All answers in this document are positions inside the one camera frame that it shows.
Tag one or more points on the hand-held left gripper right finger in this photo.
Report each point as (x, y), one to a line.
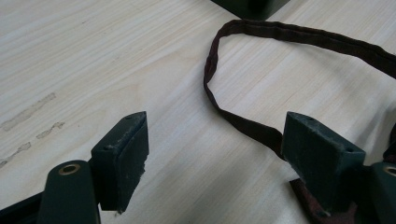
(320, 161)

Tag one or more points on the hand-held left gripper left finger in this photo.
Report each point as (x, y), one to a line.
(120, 161)

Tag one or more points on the black rack with wooden base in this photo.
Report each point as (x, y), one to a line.
(252, 7)

